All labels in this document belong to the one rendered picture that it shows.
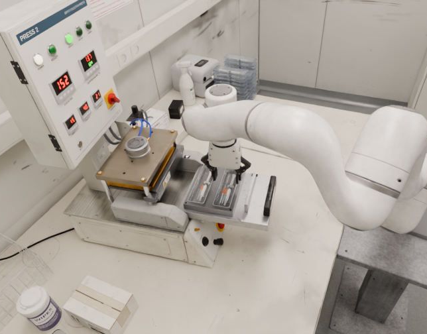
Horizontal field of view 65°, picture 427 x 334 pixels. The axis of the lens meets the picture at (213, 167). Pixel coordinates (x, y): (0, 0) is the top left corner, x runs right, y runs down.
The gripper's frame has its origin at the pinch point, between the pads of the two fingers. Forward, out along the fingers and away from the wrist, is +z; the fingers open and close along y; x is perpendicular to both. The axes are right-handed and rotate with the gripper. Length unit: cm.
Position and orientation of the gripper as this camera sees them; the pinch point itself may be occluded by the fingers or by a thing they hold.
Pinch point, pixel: (226, 176)
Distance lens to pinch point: 108.5
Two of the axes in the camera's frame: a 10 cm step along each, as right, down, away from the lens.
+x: -2.7, 6.6, -7.0
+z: 0.8, 7.4, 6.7
